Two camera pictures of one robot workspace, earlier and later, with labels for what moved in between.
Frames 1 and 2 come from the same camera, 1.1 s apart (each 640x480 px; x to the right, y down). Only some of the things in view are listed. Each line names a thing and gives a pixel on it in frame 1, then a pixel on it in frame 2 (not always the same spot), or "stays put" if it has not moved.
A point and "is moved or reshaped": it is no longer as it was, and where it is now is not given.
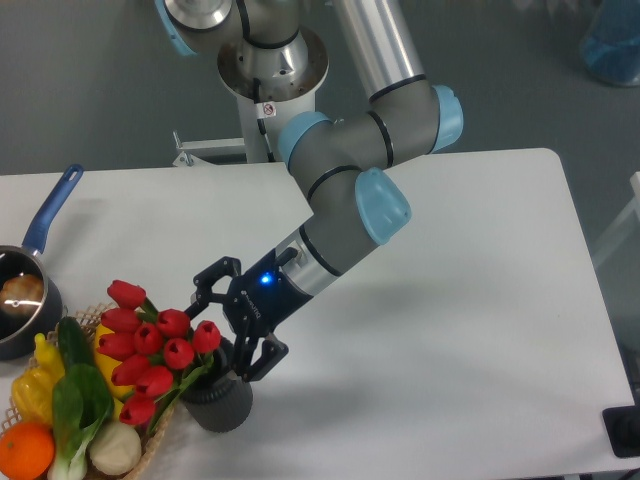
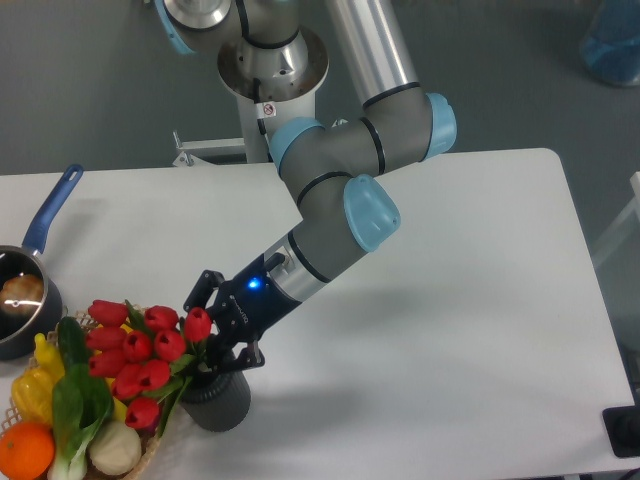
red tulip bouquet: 156,354 is moved or reshaped
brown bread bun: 22,294 stays put
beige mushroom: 115,448 stays put
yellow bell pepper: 32,394 stays put
